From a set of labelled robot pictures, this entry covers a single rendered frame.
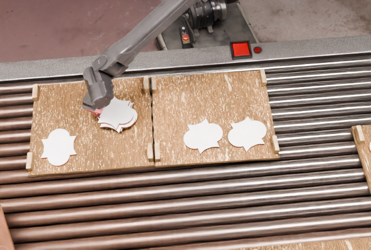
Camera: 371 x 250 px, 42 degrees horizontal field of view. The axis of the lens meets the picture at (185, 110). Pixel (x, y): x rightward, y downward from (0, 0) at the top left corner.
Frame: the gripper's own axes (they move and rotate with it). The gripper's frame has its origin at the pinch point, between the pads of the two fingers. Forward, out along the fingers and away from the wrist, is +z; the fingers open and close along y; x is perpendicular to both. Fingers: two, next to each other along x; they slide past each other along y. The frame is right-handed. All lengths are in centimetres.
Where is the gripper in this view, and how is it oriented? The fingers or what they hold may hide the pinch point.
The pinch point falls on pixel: (101, 106)
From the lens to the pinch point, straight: 165.9
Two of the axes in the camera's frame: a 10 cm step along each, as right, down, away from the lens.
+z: -0.1, 5.2, 8.6
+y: 3.3, -8.1, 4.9
